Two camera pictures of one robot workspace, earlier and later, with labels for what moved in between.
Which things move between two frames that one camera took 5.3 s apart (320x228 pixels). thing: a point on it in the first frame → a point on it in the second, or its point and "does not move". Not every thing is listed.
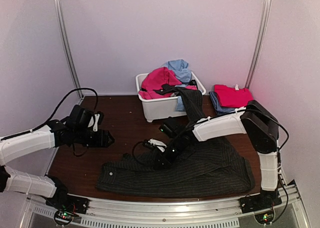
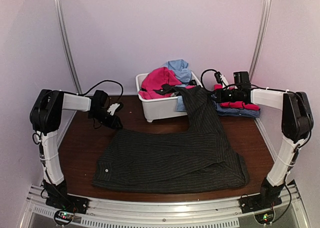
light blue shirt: [182, 69] does not move
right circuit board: [264, 218] does not move
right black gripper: [166, 160] → [220, 96]
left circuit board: [63, 217] does not move
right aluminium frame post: [265, 13] does not move
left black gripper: [102, 139] → [113, 122]
